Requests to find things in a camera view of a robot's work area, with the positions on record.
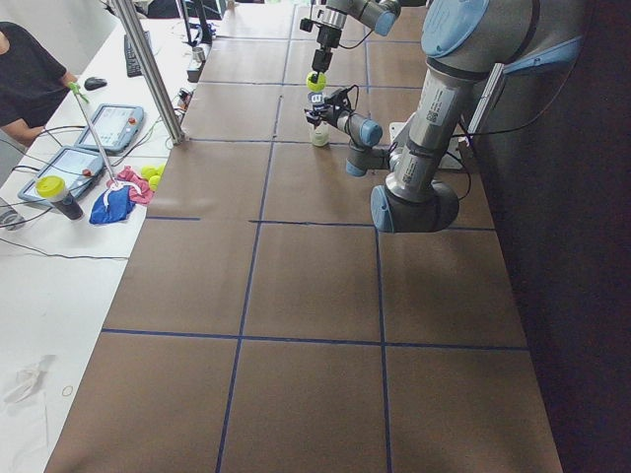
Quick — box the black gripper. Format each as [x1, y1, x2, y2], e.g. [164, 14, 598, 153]
[304, 102, 340, 126]
[312, 25, 341, 73]

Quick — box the white Wilson ball can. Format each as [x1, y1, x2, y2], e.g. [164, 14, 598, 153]
[309, 92, 329, 147]

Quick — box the yellow tennis ball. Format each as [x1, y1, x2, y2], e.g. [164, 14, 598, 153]
[306, 71, 326, 92]

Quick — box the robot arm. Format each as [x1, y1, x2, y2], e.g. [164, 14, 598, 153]
[305, 1, 587, 233]
[309, 0, 401, 73]

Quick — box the small metal cup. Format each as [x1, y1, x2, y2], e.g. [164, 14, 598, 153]
[191, 46, 205, 63]

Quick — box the black keyboard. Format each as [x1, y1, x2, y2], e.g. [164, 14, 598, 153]
[123, 34, 142, 78]

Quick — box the pink cloth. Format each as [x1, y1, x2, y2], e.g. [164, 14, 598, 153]
[117, 166, 154, 205]

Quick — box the grey teach pendant far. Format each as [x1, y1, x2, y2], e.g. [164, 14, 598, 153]
[91, 103, 145, 155]

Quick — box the grey teach pendant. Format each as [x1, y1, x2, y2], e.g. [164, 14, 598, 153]
[18, 146, 105, 206]
[91, 103, 145, 155]

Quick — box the blue cloth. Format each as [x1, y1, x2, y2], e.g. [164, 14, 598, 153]
[90, 187, 135, 225]

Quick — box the black computer mouse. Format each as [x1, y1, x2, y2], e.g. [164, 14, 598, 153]
[84, 77, 107, 91]

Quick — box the grey teach pendant near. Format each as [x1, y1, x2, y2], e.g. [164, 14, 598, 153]
[18, 146, 105, 206]

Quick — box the dark bottle with yellow lid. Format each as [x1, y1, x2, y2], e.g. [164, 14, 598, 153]
[35, 175, 84, 221]

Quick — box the man in black shirt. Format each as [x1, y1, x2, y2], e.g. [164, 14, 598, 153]
[1, 22, 77, 147]

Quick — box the white crumpled paper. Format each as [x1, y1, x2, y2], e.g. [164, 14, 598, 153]
[1, 355, 57, 407]

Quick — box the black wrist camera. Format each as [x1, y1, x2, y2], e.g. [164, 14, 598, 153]
[325, 85, 359, 111]
[299, 18, 320, 33]

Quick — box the aluminium frame post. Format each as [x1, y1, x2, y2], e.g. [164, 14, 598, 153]
[111, 0, 184, 146]

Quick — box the green handled reacher grabber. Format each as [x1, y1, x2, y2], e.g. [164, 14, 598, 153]
[67, 82, 125, 191]

